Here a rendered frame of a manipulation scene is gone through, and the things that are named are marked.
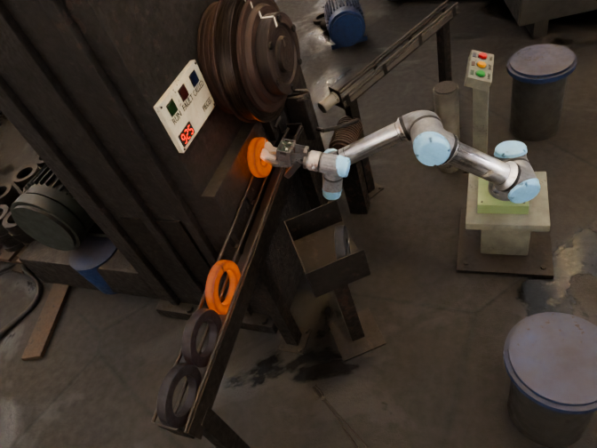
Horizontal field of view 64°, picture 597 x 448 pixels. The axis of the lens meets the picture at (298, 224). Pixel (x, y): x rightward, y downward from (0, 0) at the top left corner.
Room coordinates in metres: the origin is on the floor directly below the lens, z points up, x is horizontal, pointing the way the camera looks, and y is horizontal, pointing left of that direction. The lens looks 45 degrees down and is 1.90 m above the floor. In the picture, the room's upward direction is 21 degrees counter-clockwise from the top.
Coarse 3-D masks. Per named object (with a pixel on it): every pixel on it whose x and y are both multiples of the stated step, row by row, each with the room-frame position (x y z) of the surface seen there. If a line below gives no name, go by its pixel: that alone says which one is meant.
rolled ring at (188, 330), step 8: (200, 312) 0.96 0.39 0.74; (208, 312) 0.97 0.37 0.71; (216, 312) 0.99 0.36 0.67; (192, 320) 0.93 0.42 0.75; (200, 320) 0.93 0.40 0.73; (208, 320) 0.98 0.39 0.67; (216, 320) 0.97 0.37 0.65; (192, 328) 0.90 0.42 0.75; (216, 328) 0.96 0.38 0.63; (184, 336) 0.89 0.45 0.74; (192, 336) 0.88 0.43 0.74; (216, 336) 0.94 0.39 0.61; (184, 344) 0.87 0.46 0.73; (192, 344) 0.87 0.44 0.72; (208, 344) 0.93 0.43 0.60; (184, 352) 0.86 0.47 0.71; (192, 352) 0.85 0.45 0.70; (208, 352) 0.90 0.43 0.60; (192, 360) 0.84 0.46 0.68; (200, 360) 0.86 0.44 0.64; (208, 360) 0.87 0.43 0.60
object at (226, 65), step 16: (224, 0) 1.67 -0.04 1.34; (240, 0) 1.63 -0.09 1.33; (272, 0) 1.82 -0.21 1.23; (224, 16) 1.60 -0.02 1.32; (224, 32) 1.55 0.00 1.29; (224, 48) 1.53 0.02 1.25; (224, 64) 1.51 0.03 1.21; (224, 80) 1.50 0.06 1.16; (240, 80) 1.49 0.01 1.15; (240, 96) 1.46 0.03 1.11; (240, 112) 1.52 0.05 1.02; (256, 112) 1.50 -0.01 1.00; (272, 112) 1.59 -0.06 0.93
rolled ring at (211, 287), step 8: (216, 264) 1.10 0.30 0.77; (224, 264) 1.10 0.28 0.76; (232, 264) 1.13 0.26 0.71; (216, 272) 1.06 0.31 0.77; (232, 272) 1.12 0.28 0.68; (208, 280) 1.05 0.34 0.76; (216, 280) 1.04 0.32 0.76; (232, 280) 1.12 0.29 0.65; (208, 288) 1.03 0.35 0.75; (216, 288) 1.03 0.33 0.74; (232, 288) 1.10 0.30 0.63; (208, 296) 1.01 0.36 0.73; (216, 296) 1.01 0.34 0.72; (232, 296) 1.07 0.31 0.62; (208, 304) 1.00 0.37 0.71; (216, 304) 1.00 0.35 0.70; (224, 304) 1.03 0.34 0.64; (224, 312) 1.00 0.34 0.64
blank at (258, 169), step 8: (256, 144) 1.50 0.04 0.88; (264, 144) 1.54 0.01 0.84; (248, 152) 1.49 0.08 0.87; (256, 152) 1.48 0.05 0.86; (248, 160) 1.47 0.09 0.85; (256, 160) 1.46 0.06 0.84; (256, 168) 1.44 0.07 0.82; (264, 168) 1.48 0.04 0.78; (256, 176) 1.46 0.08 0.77; (264, 176) 1.46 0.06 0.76
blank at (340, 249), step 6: (336, 228) 1.07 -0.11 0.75; (342, 228) 1.06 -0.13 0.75; (336, 234) 1.05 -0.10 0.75; (342, 234) 1.04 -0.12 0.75; (336, 240) 1.03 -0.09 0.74; (342, 240) 1.02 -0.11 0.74; (348, 240) 1.09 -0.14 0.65; (336, 246) 1.01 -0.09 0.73; (342, 246) 1.00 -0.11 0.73; (348, 246) 1.07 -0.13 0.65; (336, 252) 1.00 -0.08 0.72; (342, 252) 0.99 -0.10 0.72; (348, 252) 1.05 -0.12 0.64
